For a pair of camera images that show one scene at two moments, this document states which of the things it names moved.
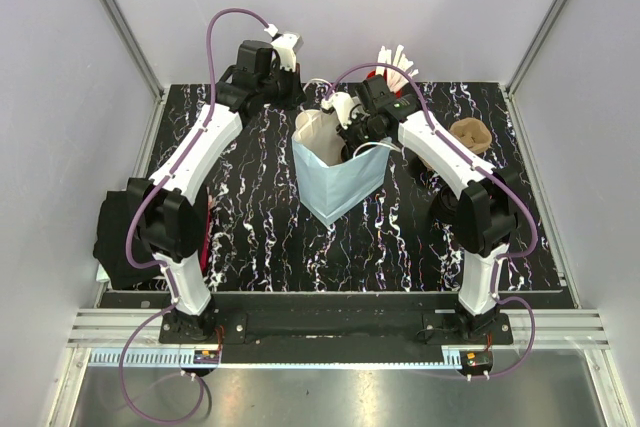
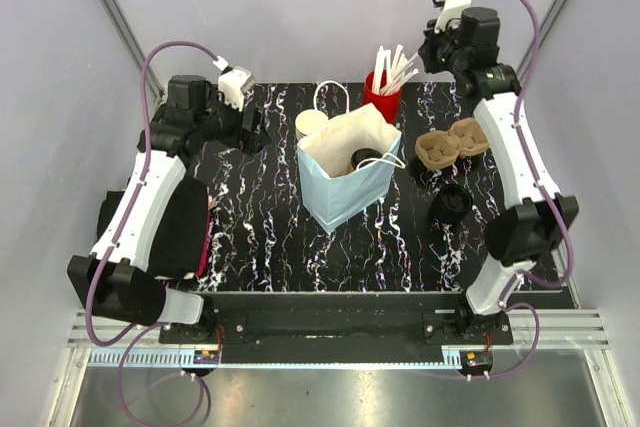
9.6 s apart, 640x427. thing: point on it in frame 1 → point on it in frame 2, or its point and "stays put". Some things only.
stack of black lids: x=444 y=205 stays put
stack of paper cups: x=307 y=125 stays put
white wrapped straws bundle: x=394 y=74 stays put
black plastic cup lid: x=347 y=151 → x=360 y=154
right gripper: x=346 y=134 → x=430 y=38
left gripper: x=296 y=96 → x=250 y=141
